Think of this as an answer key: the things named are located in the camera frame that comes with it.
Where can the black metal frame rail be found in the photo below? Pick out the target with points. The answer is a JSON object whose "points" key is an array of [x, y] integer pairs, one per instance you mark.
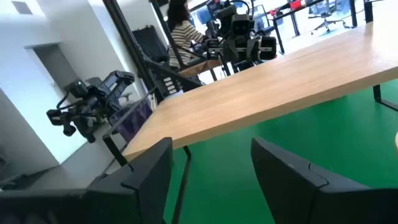
{"points": [[115, 149]]}

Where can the purple bag bin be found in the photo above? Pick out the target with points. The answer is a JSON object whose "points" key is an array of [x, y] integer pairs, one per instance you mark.
{"points": [[133, 119]]}

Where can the office chair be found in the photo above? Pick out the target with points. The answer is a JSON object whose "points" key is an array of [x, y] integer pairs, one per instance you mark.
{"points": [[328, 12]]}

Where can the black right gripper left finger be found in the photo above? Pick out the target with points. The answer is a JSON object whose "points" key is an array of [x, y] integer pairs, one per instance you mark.
{"points": [[140, 186]]}

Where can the ceiling vent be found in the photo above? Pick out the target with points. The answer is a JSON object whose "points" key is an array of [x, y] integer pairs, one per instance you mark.
{"points": [[21, 7]]}

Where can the black metal frame post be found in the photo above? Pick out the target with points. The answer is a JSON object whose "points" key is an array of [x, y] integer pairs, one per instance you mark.
{"points": [[130, 46]]}

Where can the black-legged background desk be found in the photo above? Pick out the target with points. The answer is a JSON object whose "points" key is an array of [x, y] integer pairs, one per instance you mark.
{"points": [[289, 18]]}

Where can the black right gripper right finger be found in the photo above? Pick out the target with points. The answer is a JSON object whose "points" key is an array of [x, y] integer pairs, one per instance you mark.
{"points": [[295, 186]]}

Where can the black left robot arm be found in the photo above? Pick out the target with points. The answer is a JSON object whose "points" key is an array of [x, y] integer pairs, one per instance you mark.
{"points": [[115, 84]]}

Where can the black background robot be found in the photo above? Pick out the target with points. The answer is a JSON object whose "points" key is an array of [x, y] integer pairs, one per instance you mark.
{"points": [[241, 34]]}

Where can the person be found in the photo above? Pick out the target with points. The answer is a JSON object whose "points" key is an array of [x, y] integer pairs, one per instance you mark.
{"points": [[185, 37]]}

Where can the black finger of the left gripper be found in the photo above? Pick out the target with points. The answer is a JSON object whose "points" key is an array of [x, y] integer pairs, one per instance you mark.
{"points": [[56, 117], [69, 130]]}

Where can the background wooden table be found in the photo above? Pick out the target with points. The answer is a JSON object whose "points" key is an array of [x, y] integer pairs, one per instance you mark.
{"points": [[199, 67]]}

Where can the black hard case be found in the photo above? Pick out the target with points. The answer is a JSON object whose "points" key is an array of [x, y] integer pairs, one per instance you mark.
{"points": [[150, 43]]}

